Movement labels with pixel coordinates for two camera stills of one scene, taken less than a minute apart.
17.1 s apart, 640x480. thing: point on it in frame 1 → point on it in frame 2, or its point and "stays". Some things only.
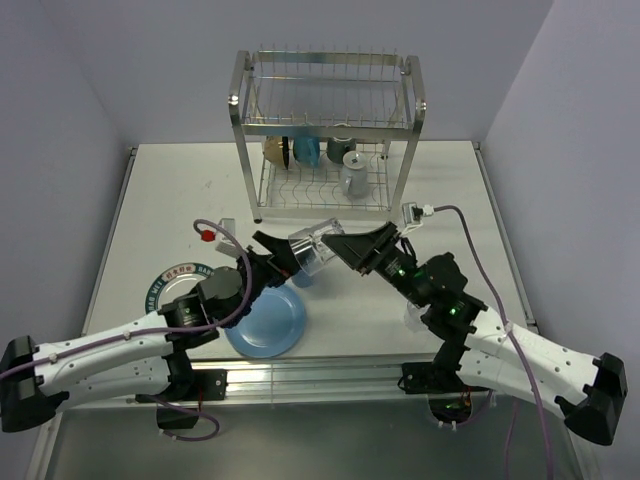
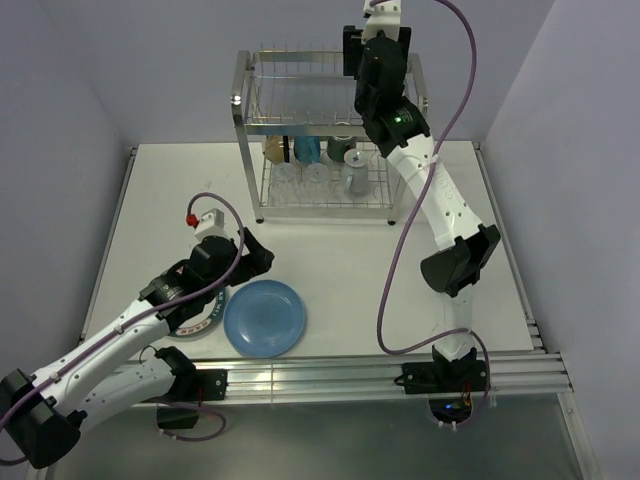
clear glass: [412, 318] → [316, 183]
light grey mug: [354, 174] stays
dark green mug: [337, 147] stays
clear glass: [308, 247] → [284, 184]
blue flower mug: [306, 149] stays
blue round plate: [275, 325] stays
